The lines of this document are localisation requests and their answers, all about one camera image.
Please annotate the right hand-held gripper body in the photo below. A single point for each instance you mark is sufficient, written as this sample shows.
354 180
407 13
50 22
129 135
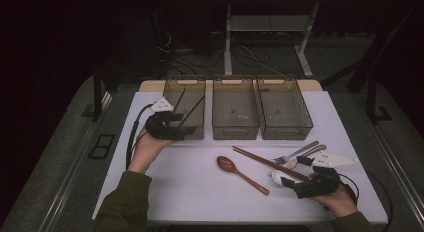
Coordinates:
320 185

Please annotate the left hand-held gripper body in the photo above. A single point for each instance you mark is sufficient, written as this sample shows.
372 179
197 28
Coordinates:
160 125

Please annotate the white ceramic spoon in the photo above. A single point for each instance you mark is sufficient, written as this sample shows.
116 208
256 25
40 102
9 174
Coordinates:
278 177

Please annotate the smoky transparent plastic bin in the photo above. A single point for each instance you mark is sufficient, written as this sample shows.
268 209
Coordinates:
235 133
200 135
286 133

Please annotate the brown wooden chopstick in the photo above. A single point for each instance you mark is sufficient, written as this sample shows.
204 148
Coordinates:
260 161
266 161

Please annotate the brown wooden spoon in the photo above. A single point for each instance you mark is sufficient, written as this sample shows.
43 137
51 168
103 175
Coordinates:
226 165

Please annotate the person's right hand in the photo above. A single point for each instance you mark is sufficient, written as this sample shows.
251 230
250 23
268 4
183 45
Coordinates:
340 203

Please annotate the person's left hand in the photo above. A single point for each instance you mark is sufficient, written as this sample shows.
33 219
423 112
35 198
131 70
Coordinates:
145 152

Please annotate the white table cover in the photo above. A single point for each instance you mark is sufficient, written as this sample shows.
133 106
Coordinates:
200 192

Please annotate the black metal stand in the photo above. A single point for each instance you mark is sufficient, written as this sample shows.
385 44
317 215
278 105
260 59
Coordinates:
370 98
97 98

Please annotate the wooden table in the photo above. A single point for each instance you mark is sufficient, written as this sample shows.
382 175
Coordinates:
316 85

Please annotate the white metal desk frame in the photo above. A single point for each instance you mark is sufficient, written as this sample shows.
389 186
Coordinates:
227 42

